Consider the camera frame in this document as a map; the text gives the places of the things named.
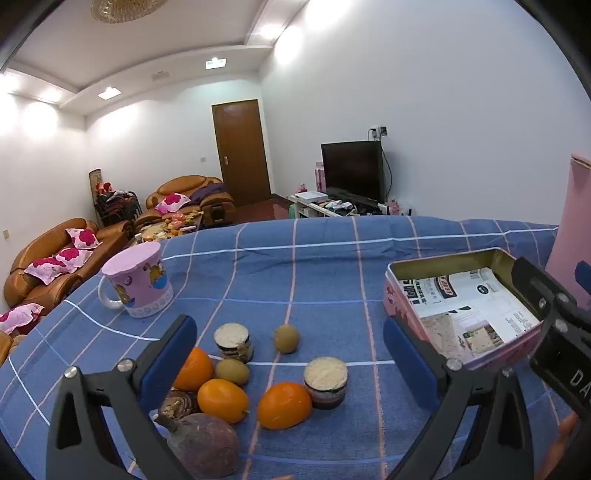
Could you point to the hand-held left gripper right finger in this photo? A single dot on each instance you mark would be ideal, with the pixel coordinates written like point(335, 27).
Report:
point(406, 360)

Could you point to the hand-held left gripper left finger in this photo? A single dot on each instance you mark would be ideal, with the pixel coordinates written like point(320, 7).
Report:
point(168, 364)

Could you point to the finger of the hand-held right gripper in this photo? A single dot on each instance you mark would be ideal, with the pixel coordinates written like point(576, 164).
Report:
point(584, 276)
point(531, 277)

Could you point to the round orange mandarin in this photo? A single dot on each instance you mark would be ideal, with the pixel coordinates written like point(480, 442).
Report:
point(196, 369)

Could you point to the dark brown mangosteen shell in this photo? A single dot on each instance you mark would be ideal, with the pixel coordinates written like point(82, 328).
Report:
point(178, 404)

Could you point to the brown kiwi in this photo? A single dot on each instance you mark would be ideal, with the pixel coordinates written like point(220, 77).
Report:
point(233, 371)
point(286, 339)

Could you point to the oval smooth orange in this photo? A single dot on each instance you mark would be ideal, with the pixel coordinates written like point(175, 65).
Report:
point(223, 400)
point(284, 406)

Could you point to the layered cake cup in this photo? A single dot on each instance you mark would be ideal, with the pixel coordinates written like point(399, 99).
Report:
point(325, 383)
point(234, 342)

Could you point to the pink metal tin box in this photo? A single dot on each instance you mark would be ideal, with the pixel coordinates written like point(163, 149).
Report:
point(489, 360)

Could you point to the purple passion fruit with stem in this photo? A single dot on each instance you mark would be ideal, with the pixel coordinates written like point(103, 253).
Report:
point(203, 445)

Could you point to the person's right hand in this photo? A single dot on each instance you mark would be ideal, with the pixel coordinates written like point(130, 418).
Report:
point(568, 429)

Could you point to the tall pink container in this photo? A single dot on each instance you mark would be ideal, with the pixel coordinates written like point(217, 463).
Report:
point(572, 221)

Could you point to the newspaper lining sheet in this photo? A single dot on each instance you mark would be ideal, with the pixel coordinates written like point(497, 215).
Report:
point(461, 300)

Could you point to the pink cartoon mug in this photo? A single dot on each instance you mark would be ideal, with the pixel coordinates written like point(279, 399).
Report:
point(138, 281)

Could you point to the blue plaid blanket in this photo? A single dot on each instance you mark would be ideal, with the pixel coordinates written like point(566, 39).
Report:
point(323, 277)

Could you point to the coffee table with snacks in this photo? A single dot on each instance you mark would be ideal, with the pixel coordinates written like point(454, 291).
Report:
point(166, 228)

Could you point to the brown leather sofa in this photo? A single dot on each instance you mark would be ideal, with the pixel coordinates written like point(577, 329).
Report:
point(55, 288)

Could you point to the pink floral cushion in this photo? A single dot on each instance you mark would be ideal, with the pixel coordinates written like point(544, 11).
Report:
point(71, 257)
point(18, 317)
point(83, 237)
point(46, 270)
point(173, 202)

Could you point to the brown leather armchair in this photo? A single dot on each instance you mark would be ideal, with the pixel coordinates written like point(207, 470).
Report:
point(217, 210)

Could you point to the black storage rack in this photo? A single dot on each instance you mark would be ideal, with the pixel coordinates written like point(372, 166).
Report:
point(115, 207)

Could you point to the white television stand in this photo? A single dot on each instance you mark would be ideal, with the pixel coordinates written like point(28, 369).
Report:
point(318, 207)

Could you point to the purple throw cloth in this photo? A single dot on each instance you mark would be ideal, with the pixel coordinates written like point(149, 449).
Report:
point(207, 191)

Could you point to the black television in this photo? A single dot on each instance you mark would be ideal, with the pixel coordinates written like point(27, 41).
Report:
point(353, 170)

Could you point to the pink gift box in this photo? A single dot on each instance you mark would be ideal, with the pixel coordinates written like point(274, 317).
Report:
point(320, 177)

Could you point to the brown wooden door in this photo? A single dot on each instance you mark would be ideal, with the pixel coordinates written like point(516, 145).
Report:
point(241, 152)

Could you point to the square ceiling light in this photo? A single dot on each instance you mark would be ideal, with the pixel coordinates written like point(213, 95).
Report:
point(109, 92)
point(215, 63)

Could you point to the ceiling air vent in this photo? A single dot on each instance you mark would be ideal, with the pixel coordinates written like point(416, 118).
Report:
point(161, 75)

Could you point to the round ceiling chandelier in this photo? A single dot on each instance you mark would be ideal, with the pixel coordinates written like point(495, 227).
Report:
point(127, 9)

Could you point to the wall power outlet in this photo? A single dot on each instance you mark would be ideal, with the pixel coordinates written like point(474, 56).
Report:
point(378, 131)

